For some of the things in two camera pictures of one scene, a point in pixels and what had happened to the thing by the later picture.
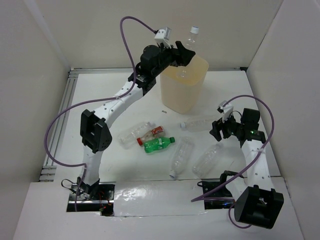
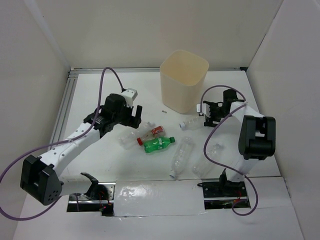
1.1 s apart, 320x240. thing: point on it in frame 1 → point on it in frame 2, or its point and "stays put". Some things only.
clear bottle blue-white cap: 206,162 stays put
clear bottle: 182,156 stays put
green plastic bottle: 156,144 stays put
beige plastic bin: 182,86 stays put
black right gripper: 217,127 → 209,121
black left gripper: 180,56 → 133,121
